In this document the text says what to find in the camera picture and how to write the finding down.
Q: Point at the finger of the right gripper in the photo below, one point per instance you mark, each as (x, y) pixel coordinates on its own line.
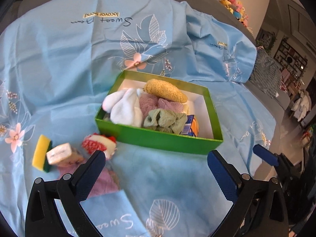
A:
(265, 155)

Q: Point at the plush toy pile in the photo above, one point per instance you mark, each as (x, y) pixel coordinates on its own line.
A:
(238, 11)

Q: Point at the blue orange tissue pack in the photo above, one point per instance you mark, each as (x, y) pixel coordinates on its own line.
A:
(191, 127)

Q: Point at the yellow green sponge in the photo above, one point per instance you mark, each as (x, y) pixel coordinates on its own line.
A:
(39, 161)

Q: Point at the yellow spotted plush toy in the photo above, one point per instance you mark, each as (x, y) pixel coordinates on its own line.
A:
(165, 90)

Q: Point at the grey elephant plush toy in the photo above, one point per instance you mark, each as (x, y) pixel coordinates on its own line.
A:
(124, 108)

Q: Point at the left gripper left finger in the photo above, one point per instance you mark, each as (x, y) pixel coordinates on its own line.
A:
(43, 218)

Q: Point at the dark wall shelf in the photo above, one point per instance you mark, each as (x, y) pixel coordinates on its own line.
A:
(290, 59)

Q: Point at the sage green cloth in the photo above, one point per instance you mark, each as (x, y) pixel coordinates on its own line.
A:
(165, 121)

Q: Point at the mauve purple cloth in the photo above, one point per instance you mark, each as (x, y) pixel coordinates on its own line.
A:
(150, 102)

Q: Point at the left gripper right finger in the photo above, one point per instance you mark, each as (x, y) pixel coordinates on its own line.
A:
(258, 207)

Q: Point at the red white plush toy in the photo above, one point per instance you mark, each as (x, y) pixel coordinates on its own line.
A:
(106, 144)

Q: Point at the lilac fluffy scrunchie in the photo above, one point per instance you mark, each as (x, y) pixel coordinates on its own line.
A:
(106, 183)

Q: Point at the green cardboard box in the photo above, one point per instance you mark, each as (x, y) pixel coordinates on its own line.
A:
(200, 105)

